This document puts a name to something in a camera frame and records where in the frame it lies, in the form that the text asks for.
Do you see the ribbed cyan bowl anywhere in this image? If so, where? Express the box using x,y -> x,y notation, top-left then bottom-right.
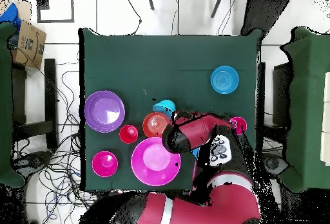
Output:
152,99 -> 177,120

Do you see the orange bowl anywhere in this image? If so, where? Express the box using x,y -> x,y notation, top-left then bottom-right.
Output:
142,112 -> 171,138

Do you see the red cup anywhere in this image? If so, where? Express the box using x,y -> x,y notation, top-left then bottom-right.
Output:
119,124 -> 139,144

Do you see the large pink bowl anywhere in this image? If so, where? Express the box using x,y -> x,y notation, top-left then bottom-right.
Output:
130,136 -> 182,187

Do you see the wide purple bowl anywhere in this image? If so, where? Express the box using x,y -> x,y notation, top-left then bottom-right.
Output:
84,90 -> 126,134

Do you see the flat-bottomed blue bowl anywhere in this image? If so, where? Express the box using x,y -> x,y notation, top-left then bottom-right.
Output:
210,65 -> 240,95

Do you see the ribbed pink-red cup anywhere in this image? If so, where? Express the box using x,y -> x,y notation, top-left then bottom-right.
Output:
228,116 -> 248,136

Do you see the dark green table cloth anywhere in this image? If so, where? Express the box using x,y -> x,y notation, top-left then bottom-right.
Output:
78,27 -> 265,191

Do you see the small crimson bowl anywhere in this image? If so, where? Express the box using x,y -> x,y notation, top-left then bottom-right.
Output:
92,151 -> 119,178

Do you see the black wooden bench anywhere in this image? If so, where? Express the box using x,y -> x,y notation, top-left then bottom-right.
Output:
11,58 -> 59,150

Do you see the grey black equipment base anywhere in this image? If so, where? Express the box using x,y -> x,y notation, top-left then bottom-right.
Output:
262,154 -> 289,180
12,150 -> 53,176

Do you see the person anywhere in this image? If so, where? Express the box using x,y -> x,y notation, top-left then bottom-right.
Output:
240,0 -> 293,37

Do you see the green cloth covered table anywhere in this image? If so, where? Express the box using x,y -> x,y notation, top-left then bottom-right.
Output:
0,21 -> 25,189
279,26 -> 330,194

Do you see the cardboard box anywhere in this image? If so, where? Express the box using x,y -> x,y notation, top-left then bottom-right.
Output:
11,20 -> 47,70

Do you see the white box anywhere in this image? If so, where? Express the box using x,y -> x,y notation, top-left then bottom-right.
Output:
320,71 -> 330,167

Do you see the blue bag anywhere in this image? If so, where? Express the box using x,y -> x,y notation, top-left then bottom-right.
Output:
0,2 -> 22,29

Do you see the black floor cable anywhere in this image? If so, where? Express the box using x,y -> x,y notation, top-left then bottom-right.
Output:
125,0 -> 143,36

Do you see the black square floor frame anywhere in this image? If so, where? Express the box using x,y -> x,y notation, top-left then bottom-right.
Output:
36,0 -> 75,24

